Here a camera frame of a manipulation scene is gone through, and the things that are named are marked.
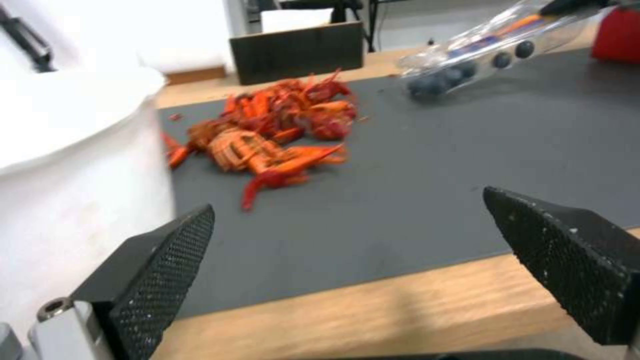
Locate black chair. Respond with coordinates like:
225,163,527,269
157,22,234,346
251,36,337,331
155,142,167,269
279,0,386,53

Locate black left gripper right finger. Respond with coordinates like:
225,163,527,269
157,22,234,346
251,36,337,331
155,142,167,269
482,186,640,346

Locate dark wooden box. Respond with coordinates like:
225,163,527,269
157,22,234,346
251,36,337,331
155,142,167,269
228,20,365,86

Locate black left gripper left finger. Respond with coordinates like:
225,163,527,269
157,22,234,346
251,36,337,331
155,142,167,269
27,204,216,360

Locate white plastic bag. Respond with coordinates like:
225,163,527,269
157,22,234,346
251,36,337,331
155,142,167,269
0,0,231,338

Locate clear plastic blueberry container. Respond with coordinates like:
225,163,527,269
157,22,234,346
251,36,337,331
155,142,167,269
398,0,616,102

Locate dark grey table mat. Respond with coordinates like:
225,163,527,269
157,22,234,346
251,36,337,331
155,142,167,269
157,46,640,320

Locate pile of red crayfish shells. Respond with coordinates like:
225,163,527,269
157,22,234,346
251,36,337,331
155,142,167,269
162,68,372,213

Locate red object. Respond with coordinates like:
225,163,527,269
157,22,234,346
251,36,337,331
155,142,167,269
590,5,640,63

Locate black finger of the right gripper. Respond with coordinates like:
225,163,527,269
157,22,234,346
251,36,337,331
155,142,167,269
537,0,609,16

